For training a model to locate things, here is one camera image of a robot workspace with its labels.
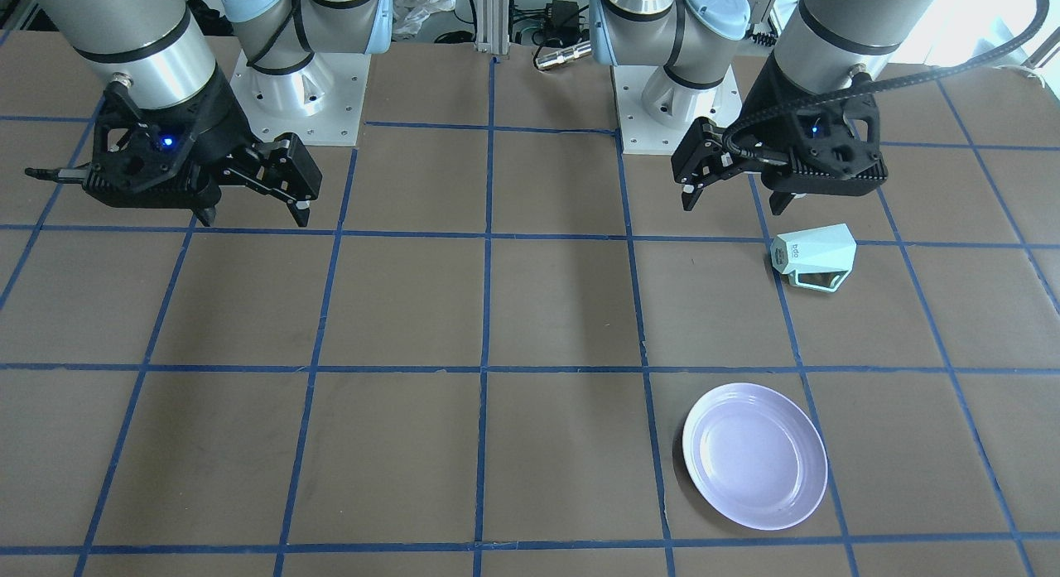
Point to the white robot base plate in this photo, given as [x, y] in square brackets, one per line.
[321, 103]
[654, 112]

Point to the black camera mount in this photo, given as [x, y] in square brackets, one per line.
[829, 149]
[140, 157]

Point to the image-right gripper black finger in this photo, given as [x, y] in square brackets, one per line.
[779, 201]
[692, 154]

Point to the mint green hexagonal cup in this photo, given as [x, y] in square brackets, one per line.
[816, 259]

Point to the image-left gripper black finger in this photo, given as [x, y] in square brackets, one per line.
[205, 212]
[291, 174]

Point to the black gripper body, image-left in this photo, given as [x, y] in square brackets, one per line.
[217, 123]

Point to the black power adapter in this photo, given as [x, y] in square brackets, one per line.
[561, 16]

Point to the metal cylinder connector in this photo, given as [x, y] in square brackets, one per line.
[564, 56]

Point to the black gripper body, image-right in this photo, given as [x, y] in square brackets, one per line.
[763, 103]

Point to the lavender plate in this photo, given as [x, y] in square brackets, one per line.
[755, 456]

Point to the aluminium frame post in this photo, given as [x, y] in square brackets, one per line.
[491, 27]

